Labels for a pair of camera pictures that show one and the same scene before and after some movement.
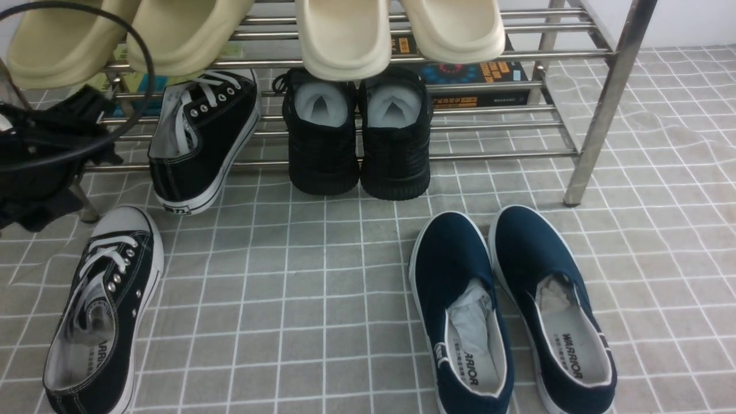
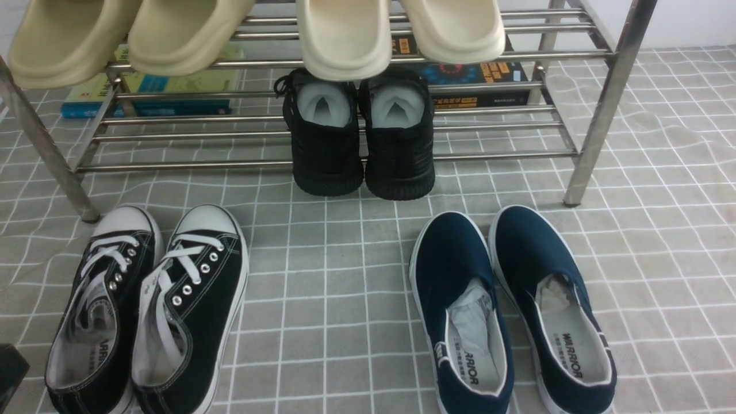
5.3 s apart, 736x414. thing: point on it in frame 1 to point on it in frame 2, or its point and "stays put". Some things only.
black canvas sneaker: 88,368 stays put
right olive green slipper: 183,37 stays put
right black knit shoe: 395,110 stays put
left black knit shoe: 322,120 stays put
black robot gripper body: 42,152 to 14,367
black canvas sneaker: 202,128 to 190,314
